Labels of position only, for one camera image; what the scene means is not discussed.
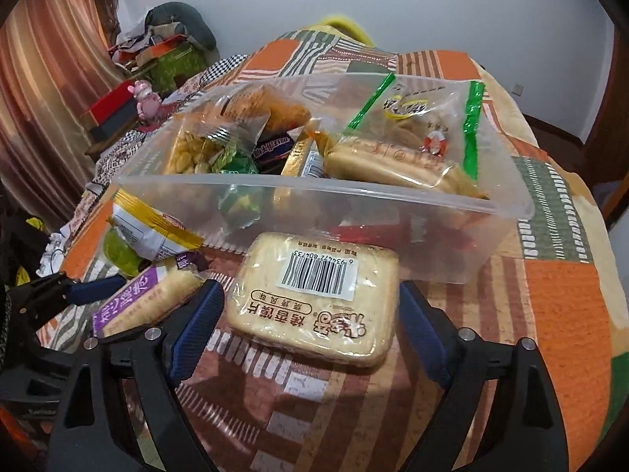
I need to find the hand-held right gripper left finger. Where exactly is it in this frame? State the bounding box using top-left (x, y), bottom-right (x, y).
top-left (46, 279), bottom-right (227, 472)

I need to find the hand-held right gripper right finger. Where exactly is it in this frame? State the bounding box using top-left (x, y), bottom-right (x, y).
top-left (398, 280), bottom-right (568, 472)

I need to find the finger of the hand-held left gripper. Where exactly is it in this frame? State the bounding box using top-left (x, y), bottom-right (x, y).
top-left (10, 273), bottom-right (129, 318)

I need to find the purple label bread packet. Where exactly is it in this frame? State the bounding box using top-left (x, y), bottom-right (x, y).
top-left (92, 251), bottom-right (210, 337)

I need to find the white and gold snack packet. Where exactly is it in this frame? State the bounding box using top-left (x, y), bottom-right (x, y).
top-left (109, 189), bottom-right (204, 261)

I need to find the clear plastic storage container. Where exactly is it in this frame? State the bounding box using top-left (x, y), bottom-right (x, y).
top-left (109, 73), bottom-right (536, 286)

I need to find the red snack packet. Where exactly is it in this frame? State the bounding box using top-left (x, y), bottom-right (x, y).
top-left (324, 216), bottom-right (473, 256)

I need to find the small green snack packet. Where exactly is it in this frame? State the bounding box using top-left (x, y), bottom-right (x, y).
top-left (216, 150), bottom-right (263, 229)

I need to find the clear packet of yellow puffs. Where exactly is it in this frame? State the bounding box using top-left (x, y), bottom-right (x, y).
top-left (162, 118), bottom-right (261, 175)

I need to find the long clear bread packet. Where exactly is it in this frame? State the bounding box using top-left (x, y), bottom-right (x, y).
top-left (280, 130), bottom-right (492, 200)

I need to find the blue chips packet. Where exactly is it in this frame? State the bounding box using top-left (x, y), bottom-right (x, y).
top-left (253, 130), bottom-right (300, 175)

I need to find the green edged biscuit bag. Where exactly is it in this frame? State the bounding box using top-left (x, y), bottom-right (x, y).
top-left (346, 73), bottom-right (487, 183)

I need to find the clear packet of orange pastries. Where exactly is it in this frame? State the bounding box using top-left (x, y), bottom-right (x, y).
top-left (209, 83), bottom-right (313, 133)

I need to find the orange striped patchwork blanket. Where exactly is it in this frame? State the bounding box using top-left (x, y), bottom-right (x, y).
top-left (39, 29), bottom-right (615, 472)

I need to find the dark flat box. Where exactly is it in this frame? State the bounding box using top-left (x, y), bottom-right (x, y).
top-left (91, 105), bottom-right (141, 143)

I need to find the red gift box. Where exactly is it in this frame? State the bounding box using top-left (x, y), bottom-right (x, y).
top-left (81, 81), bottom-right (136, 126)

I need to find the pink plush toy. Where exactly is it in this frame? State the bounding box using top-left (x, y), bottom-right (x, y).
top-left (129, 79), bottom-right (163, 121)

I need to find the striped brown curtain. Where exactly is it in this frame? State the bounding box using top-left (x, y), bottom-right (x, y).
top-left (0, 0), bottom-right (123, 192)

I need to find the pile of clothes and papers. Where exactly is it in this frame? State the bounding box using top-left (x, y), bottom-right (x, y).
top-left (108, 24), bottom-right (190, 72)

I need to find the yellow chair back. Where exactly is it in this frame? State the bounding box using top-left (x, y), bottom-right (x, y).
top-left (314, 16), bottom-right (372, 42)

